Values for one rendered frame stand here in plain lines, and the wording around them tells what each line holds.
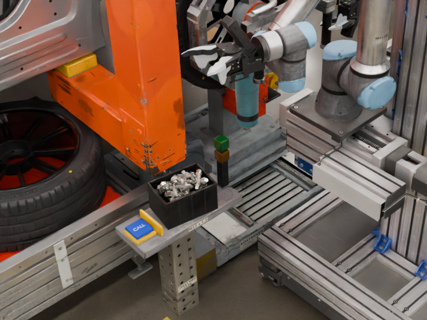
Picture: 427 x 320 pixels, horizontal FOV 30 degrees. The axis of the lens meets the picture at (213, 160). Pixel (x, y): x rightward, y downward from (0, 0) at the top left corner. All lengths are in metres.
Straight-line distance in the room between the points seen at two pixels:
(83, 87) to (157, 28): 0.59
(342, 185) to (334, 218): 0.64
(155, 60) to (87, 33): 0.54
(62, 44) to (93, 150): 0.41
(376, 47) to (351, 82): 0.14
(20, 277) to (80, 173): 0.42
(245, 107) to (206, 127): 0.51
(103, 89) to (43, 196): 0.43
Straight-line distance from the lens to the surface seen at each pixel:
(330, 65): 2.45
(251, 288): 3.10
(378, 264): 2.93
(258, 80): 2.82
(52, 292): 2.94
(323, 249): 2.96
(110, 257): 3.01
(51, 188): 2.84
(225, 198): 2.80
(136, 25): 2.46
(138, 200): 2.94
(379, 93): 2.36
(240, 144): 3.40
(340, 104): 2.52
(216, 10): 3.02
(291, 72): 2.17
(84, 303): 3.12
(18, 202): 2.83
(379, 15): 2.25
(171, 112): 2.70
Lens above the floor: 2.30
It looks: 39 degrees down
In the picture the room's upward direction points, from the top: 3 degrees counter-clockwise
